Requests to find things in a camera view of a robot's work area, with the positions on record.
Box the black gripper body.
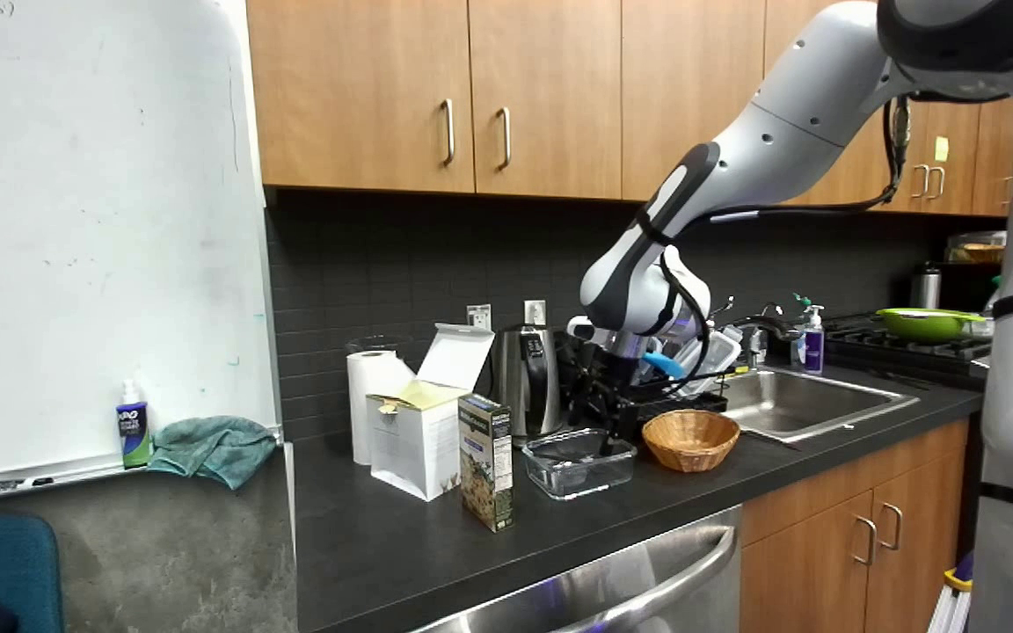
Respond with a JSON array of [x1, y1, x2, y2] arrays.
[[583, 335, 666, 416]]

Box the woven wicker basket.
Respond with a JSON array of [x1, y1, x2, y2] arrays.
[[637, 404, 747, 479]]

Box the rectangular glass container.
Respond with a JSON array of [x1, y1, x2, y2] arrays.
[[513, 426, 644, 508]]

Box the black dish drying rack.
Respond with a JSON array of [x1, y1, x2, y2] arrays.
[[561, 313, 768, 416]]

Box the stainless steel electric kettle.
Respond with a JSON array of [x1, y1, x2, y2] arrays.
[[476, 325, 570, 442]]

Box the small brown tea box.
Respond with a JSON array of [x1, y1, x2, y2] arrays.
[[454, 390, 522, 533]]

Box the stainless steel dishwasher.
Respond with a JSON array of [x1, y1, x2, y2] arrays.
[[407, 502, 749, 633]]

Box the stainless steel sink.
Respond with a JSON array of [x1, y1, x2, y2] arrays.
[[713, 363, 923, 448]]

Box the clear soap dispenser bottle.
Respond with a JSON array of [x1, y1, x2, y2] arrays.
[[789, 294, 831, 375]]

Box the wooden lower cabinet door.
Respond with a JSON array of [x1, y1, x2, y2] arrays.
[[738, 455, 888, 633], [874, 418, 973, 594]]

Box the wooden cabinet door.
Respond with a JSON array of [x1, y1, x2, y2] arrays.
[[615, 0, 769, 205], [874, 418, 973, 594], [738, 455, 888, 633], [243, 0, 476, 197], [469, 0, 627, 205], [878, 96, 1013, 220]]

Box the tall white box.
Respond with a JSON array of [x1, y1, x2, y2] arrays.
[[343, 340, 420, 469]]

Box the black stove top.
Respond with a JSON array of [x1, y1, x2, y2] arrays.
[[828, 309, 1000, 394]]

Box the wooden upper cabinet door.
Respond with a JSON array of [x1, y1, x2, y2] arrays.
[[615, 0, 769, 205], [243, 0, 476, 197], [469, 0, 627, 205], [878, 96, 1013, 220]]

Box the green frying pan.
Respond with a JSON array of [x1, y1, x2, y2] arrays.
[[874, 301, 993, 348]]

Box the silver thermos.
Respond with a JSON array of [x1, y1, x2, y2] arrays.
[[911, 259, 945, 318]]

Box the teal cloth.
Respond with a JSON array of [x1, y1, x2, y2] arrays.
[[143, 411, 282, 496]]

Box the whiteboard cleaner spray bottle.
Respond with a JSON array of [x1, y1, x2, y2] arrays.
[[112, 375, 160, 472]]

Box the large white whiteboard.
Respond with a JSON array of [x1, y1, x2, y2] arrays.
[[0, 0, 289, 510]]

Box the blue chair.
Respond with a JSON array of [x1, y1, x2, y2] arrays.
[[0, 508, 68, 633]]

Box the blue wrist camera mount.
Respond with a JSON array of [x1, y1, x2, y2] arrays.
[[644, 340, 694, 388]]

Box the silver dishwasher handle bar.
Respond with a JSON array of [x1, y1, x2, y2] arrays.
[[549, 522, 742, 633]]

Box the silver cabinet door handle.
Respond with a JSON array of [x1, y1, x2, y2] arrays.
[[878, 498, 911, 557], [434, 96, 460, 171], [494, 101, 517, 176], [853, 515, 882, 569]]

